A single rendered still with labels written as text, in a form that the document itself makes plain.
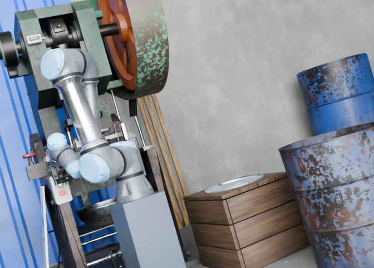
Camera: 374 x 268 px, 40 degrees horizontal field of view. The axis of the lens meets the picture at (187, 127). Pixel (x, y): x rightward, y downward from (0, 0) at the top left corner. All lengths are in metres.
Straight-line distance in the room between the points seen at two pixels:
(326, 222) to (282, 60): 2.91
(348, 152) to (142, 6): 1.28
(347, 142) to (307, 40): 3.08
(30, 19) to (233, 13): 2.26
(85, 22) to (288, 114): 2.37
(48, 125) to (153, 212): 1.16
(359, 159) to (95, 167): 0.94
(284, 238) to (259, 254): 0.15
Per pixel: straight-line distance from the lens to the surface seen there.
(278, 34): 4.74
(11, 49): 2.79
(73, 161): 2.04
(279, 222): 2.34
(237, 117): 4.39
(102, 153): 1.92
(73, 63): 2.01
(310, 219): 2.00
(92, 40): 2.80
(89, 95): 2.11
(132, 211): 1.98
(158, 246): 2.02
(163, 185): 2.59
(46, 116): 2.99
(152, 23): 2.61
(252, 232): 2.27
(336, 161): 1.88
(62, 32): 2.84
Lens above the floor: 0.62
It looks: 1 degrees up
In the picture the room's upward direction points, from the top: 16 degrees counter-clockwise
